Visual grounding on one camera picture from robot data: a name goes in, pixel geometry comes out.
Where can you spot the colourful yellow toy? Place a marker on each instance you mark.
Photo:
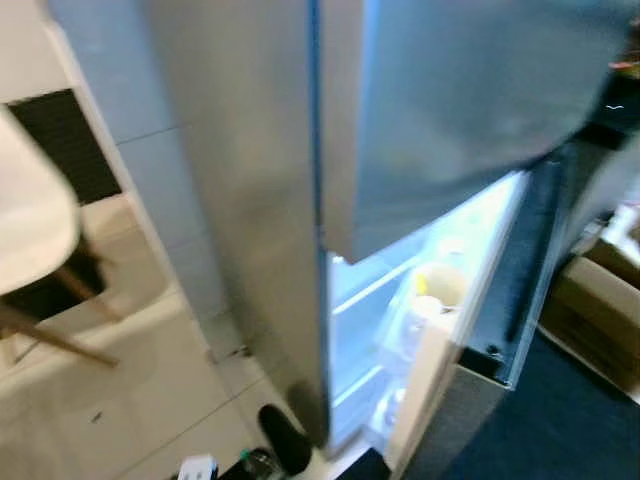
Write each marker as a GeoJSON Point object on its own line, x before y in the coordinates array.
{"type": "Point", "coordinates": [630, 60]}

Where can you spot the grey steel fridge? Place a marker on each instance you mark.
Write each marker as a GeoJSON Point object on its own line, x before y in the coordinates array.
{"type": "Point", "coordinates": [250, 200]}

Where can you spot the brown cardboard box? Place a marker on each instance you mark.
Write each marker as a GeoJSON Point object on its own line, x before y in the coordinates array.
{"type": "Point", "coordinates": [590, 310]}

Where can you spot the container with yellow lid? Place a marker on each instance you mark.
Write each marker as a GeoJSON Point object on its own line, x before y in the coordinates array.
{"type": "Point", "coordinates": [440, 285]}

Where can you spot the pink white clutter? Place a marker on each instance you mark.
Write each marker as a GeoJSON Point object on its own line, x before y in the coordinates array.
{"type": "Point", "coordinates": [625, 225]}

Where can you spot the grey freezer door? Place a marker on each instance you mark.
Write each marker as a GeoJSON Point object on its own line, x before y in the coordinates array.
{"type": "Point", "coordinates": [450, 100]}

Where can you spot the white chair with wooden legs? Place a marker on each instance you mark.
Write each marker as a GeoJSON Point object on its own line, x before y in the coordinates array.
{"type": "Point", "coordinates": [30, 220]}

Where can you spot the dark blue carpet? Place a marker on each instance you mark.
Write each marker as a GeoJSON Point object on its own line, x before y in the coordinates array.
{"type": "Point", "coordinates": [560, 430]}

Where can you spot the black glossy appliance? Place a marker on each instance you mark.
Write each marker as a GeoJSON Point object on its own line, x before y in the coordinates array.
{"type": "Point", "coordinates": [615, 115]}

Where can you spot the small white object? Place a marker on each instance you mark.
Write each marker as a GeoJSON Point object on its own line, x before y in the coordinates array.
{"type": "Point", "coordinates": [197, 468]}

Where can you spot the white plastic bottle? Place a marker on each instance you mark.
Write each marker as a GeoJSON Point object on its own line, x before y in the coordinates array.
{"type": "Point", "coordinates": [425, 315]}

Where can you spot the Spritzer water bottle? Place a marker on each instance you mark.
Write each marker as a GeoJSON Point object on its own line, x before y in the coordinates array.
{"type": "Point", "coordinates": [250, 468]}

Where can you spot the grey fridge compartment door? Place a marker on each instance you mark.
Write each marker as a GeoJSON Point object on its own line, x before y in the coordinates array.
{"type": "Point", "coordinates": [530, 250]}

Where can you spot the black floor mat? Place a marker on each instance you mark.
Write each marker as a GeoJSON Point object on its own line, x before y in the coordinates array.
{"type": "Point", "coordinates": [60, 145]}

